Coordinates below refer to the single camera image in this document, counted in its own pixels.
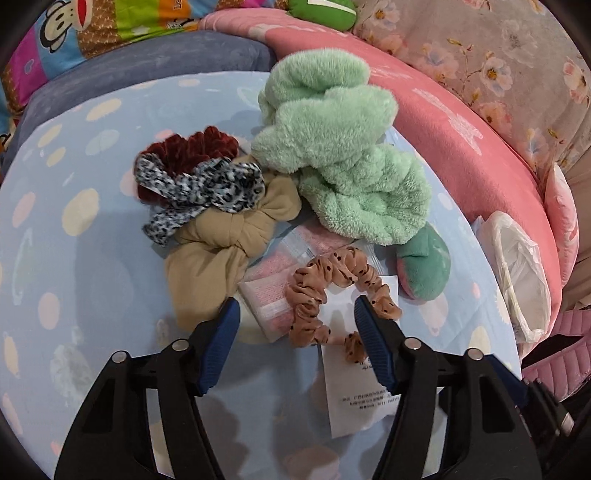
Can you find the beige knotted headband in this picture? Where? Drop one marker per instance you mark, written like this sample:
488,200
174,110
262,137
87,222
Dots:
207,277

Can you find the pink cloth in plastic packet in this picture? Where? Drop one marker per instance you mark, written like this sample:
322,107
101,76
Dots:
272,286

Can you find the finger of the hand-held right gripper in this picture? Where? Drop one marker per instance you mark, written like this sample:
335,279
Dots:
512,385

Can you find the white paper card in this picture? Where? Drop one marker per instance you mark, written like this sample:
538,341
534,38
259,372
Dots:
351,397

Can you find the green and pink plush sock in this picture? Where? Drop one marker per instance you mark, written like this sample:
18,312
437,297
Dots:
425,263

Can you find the pink floral pillow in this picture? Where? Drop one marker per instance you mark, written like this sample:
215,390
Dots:
563,217

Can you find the blue planet print sheet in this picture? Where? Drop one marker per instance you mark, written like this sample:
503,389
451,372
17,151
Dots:
92,240

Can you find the pink polka dot scrunchie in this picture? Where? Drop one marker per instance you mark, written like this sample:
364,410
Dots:
304,295

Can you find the floral quilt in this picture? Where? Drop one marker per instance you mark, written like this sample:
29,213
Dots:
508,55

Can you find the leopard print scrunchie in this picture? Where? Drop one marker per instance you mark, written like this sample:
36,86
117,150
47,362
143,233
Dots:
207,184

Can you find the pink quilted bag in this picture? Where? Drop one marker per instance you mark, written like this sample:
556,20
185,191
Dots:
568,364

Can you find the dark red velvet scrunchie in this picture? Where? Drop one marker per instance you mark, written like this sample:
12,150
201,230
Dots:
184,147

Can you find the blue-grey velvet pillow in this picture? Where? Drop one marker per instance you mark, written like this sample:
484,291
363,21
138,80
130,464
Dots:
138,69

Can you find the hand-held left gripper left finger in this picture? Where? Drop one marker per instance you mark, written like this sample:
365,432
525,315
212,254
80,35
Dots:
221,341

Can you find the white plastic bag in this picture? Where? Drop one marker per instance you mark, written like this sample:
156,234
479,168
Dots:
517,277

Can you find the mint green fluffy towel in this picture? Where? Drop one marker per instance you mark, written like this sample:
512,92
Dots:
346,184

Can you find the colourful cartoon printed cloth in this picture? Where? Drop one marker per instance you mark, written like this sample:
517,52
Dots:
69,27

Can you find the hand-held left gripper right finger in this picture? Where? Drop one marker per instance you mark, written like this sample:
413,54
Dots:
374,346

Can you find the green plush toy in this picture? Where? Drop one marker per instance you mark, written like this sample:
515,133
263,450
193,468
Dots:
323,14

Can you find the pink blanket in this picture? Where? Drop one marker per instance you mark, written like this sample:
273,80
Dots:
452,138

